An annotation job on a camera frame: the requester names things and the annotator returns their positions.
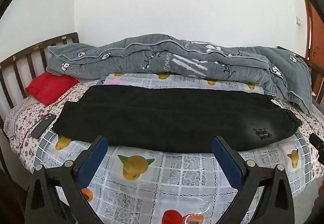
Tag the wooden slatted headboard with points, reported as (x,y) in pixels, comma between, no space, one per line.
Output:
(72,36)

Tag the orange wooden door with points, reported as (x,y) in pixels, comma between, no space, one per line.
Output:
(316,34)

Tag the black pants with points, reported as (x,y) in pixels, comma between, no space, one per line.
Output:
(164,117)

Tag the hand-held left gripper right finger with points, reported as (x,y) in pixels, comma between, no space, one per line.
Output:
(225,160)

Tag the fruit print grey sheet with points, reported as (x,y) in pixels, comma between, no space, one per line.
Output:
(177,170)

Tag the red pillow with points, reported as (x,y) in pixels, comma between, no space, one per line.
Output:
(50,86)

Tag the dark smartphone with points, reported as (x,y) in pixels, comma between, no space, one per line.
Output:
(43,125)

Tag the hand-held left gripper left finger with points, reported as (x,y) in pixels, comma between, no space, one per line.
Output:
(92,160)

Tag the floral bed sheet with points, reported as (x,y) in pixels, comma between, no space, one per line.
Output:
(22,117)

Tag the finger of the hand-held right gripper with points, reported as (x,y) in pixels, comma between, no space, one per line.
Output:
(317,145)

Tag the white wall switch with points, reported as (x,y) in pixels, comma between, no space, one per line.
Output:
(298,20)

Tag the grey floral quilt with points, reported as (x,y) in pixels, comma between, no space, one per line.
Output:
(151,54)

